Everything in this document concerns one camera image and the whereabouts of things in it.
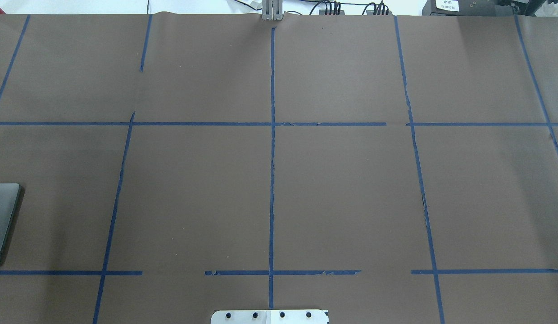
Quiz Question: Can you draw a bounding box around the black labelled box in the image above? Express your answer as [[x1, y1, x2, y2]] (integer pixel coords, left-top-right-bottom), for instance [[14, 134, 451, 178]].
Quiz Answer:
[[422, 0, 515, 17]]

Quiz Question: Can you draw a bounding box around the silver closed laptop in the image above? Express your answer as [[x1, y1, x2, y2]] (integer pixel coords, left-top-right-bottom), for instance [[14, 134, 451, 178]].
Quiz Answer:
[[0, 183, 21, 263]]

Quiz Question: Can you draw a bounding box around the aluminium frame post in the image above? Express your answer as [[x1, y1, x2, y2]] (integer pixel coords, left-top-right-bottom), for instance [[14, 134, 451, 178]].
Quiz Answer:
[[262, 0, 284, 21]]

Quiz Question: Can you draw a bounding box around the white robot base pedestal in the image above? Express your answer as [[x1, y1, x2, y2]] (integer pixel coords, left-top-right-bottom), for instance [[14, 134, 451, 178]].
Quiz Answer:
[[210, 309, 330, 324]]

